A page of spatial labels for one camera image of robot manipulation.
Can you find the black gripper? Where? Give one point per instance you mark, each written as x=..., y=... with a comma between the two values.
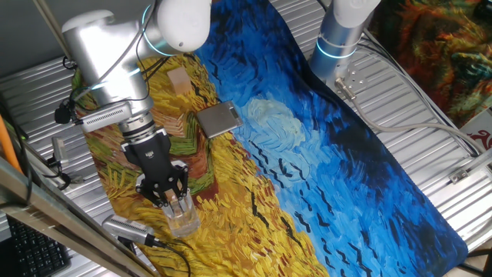
x=151, y=155

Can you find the clear glass mug with water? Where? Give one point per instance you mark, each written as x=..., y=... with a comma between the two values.
x=182, y=219

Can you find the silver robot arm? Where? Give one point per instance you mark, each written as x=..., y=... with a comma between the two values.
x=104, y=50

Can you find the light wooden cube block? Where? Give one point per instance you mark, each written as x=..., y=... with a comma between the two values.
x=171, y=196
x=180, y=81

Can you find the silver digital scale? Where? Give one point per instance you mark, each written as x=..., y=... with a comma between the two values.
x=219, y=120

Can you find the painted wheatfield tablecloth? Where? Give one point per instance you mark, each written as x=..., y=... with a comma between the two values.
x=307, y=173

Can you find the black keyboard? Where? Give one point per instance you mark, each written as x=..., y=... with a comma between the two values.
x=34, y=250

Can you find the orange pole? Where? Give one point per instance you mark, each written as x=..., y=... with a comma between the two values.
x=7, y=146

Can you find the thin aluminium pole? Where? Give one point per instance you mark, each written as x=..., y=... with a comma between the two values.
x=46, y=15

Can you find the dark colourful painted cloth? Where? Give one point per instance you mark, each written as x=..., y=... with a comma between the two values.
x=434, y=50

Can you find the white sign with red logo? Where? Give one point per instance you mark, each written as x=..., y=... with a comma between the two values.
x=480, y=131

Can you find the silver ribbed camera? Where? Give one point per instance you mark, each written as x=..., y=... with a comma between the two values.
x=105, y=117
x=127, y=227

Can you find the black camera stand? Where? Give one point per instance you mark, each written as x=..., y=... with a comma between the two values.
x=126, y=244

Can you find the metal camera clamp bracket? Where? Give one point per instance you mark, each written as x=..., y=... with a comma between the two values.
x=77, y=179

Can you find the aluminium frame bar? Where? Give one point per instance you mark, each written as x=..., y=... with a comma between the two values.
x=57, y=215

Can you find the small silver camera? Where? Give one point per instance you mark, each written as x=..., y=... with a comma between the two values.
x=59, y=150

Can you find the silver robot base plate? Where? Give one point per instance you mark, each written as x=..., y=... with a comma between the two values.
x=355, y=79

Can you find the metal corner bracket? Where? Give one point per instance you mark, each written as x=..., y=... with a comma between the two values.
x=459, y=175

